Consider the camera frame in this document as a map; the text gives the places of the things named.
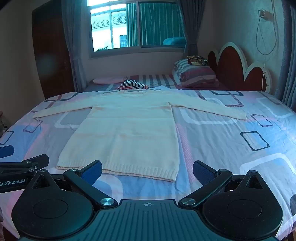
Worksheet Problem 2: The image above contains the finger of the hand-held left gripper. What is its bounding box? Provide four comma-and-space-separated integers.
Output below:
0, 145, 15, 159
22, 154, 50, 172

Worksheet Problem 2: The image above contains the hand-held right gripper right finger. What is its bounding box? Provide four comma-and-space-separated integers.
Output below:
178, 160, 266, 208

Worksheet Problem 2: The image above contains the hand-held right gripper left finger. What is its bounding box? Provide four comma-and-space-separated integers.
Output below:
30, 159, 118, 209

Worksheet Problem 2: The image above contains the cream knitted sweater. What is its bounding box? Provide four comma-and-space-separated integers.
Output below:
32, 89, 247, 182

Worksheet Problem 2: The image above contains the patterned pastel bed blanket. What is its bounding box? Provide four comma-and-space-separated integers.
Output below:
0, 89, 296, 241

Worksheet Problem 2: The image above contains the pink pillow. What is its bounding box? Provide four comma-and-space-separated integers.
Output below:
92, 76, 126, 84

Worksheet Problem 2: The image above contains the white cloth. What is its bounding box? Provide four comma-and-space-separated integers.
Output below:
148, 85, 176, 92

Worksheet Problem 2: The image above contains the black white striped garment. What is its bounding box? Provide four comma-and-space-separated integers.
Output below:
117, 79, 149, 91

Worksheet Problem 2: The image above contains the striped pillow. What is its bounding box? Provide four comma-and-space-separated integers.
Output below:
172, 58, 220, 88

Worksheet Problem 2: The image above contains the striped bed sheet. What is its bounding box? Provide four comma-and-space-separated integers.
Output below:
83, 74, 229, 93

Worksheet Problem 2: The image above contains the brown wooden door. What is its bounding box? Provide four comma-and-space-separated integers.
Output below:
32, 2, 75, 100

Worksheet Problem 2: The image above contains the red white scalloped headboard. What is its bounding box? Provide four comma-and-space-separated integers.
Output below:
207, 42, 274, 93

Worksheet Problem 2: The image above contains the grey curtain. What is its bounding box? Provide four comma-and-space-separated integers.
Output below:
275, 0, 296, 106
179, 0, 208, 59
60, 0, 88, 92

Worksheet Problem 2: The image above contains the teal rounded object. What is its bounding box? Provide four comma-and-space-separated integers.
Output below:
162, 37, 186, 46

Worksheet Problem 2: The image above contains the window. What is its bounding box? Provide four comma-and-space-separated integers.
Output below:
87, 0, 187, 59

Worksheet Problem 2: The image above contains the teal striped window curtain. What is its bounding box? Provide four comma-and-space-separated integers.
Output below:
139, 2, 185, 46

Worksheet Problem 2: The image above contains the thin white cable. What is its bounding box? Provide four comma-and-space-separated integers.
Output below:
261, 62, 267, 92

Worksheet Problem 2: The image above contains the hanging wall cable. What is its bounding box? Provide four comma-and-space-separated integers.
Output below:
255, 0, 278, 56

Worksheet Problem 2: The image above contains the wall socket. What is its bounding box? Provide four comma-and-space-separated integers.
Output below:
259, 9, 273, 20

